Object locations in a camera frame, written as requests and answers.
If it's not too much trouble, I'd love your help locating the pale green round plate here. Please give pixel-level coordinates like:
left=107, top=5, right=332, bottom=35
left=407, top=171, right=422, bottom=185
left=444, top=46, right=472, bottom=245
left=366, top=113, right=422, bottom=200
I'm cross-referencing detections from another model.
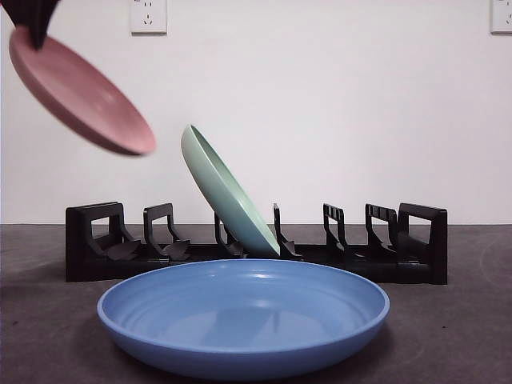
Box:
left=180, top=123, right=282, bottom=257

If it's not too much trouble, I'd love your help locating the black plastic plate rack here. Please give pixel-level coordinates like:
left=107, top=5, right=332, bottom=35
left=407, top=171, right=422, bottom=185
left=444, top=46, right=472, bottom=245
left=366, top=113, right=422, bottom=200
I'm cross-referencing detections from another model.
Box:
left=65, top=201, right=449, bottom=286

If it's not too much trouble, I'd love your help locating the pink round plate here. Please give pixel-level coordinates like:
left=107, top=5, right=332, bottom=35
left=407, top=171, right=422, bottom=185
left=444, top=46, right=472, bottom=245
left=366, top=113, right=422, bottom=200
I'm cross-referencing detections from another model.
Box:
left=8, top=27, right=157, bottom=156

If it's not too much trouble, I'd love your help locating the white wall socket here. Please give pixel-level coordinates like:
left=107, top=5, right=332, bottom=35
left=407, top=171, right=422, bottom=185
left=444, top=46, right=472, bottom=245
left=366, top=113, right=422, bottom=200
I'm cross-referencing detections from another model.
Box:
left=130, top=0, right=168, bottom=36
left=490, top=0, right=512, bottom=35

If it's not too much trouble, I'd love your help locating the blue round plate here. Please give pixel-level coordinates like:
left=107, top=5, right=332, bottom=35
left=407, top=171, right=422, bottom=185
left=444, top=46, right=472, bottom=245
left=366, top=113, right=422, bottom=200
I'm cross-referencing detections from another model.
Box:
left=96, top=258, right=391, bottom=371

